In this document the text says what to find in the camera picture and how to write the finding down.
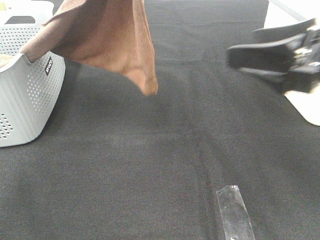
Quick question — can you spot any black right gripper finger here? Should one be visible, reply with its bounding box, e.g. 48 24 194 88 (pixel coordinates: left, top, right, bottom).
252 18 316 44
226 33 307 89

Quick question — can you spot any black table cloth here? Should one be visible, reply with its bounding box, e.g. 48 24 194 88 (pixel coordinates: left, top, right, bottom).
0 0 320 240

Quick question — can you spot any brown towel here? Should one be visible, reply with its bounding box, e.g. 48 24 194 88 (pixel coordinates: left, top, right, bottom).
20 0 158 96

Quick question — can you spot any clear tape strip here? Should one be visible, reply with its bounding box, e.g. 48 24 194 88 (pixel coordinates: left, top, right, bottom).
216 185 255 240

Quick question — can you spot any white storage box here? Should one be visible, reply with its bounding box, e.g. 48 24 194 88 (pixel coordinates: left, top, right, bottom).
264 0 320 126

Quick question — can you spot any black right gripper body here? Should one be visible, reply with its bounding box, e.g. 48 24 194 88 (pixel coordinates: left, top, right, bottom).
285 18 320 94

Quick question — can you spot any grey perforated laundry basket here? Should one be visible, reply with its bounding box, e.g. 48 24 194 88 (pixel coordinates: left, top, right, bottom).
0 0 66 148

